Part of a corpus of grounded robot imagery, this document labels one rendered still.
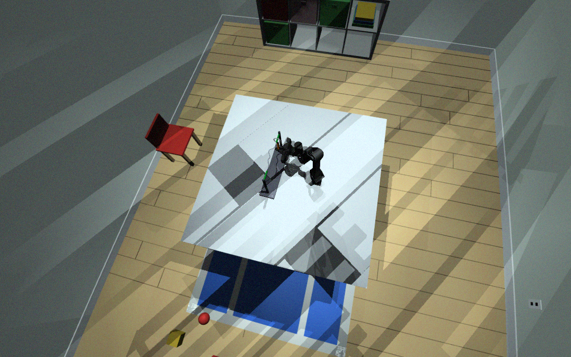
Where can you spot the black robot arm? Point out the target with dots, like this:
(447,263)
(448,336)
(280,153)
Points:
(314,154)

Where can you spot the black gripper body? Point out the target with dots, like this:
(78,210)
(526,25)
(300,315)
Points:
(283,157)

